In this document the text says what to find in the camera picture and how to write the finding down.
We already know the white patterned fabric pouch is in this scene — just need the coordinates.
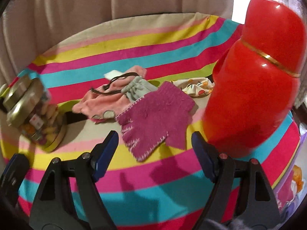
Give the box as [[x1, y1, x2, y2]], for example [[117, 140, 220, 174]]
[[171, 77, 214, 98]]

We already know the pink plush cloth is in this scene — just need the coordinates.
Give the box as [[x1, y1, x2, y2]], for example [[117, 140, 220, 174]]
[[72, 65, 147, 124]]

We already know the glass jar with gold lid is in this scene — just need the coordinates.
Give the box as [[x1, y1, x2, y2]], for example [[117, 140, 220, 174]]
[[2, 74, 67, 153]]

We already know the grey drawstring pouch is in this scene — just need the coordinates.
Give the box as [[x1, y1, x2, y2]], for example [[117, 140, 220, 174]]
[[90, 71, 159, 103]]

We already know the beige curtain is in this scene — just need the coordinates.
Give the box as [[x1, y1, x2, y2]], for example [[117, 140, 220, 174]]
[[1, 0, 234, 84]]

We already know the magenta knitted cloth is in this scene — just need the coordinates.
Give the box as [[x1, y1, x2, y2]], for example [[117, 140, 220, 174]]
[[116, 81, 195, 162]]

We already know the red thermos jug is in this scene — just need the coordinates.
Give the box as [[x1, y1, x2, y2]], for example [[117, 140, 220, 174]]
[[203, 0, 306, 157]]

